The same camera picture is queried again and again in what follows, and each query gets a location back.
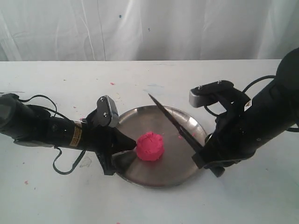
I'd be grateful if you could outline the black knife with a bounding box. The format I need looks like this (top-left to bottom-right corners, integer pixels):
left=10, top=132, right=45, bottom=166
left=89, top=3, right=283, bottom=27
left=148, top=94, right=202, bottom=152

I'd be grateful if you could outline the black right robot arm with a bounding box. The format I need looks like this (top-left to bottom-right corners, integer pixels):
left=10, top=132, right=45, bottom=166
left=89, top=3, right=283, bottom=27
left=156, top=49, right=299, bottom=177

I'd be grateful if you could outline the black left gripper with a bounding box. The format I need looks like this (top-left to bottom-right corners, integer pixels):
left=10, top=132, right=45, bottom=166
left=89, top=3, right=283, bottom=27
left=82, top=112, right=136, bottom=175

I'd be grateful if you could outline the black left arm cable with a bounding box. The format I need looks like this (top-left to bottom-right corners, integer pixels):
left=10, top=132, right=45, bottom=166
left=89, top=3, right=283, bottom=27
left=14, top=94, right=86, bottom=175

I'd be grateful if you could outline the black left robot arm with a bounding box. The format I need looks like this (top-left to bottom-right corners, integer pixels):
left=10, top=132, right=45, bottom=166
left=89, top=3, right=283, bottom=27
left=0, top=93, right=136, bottom=157

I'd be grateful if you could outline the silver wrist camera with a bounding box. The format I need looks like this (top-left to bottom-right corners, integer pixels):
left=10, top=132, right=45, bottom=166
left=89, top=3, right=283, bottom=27
left=189, top=80, right=234, bottom=108
left=96, top=95, right=119, bottom=127

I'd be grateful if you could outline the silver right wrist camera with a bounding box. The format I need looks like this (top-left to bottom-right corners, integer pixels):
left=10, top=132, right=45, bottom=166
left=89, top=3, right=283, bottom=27
left=189, top=80, right=234, bottom=108

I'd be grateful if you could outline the white backdrop curtain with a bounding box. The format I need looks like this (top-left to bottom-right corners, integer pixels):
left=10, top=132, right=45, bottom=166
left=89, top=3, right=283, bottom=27
left=0, top=0, right=299, bottom=61

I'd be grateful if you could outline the round steel plate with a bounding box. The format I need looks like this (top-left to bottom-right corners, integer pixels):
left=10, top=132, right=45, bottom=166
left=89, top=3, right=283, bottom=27
left=113, top=105, right=200, bottom=188

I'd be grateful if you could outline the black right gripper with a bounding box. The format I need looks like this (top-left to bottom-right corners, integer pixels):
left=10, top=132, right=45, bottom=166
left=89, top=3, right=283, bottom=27
left=192, top=112, right=257, bottom=177

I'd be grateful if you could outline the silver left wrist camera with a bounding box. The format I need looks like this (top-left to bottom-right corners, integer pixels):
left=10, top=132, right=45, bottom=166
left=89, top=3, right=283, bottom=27
left=96, top=95, right=119, bottom=127

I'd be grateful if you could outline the pink dough lump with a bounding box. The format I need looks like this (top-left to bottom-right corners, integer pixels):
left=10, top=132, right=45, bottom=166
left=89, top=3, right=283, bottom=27
left=136, top=132, right=164, bottom=161

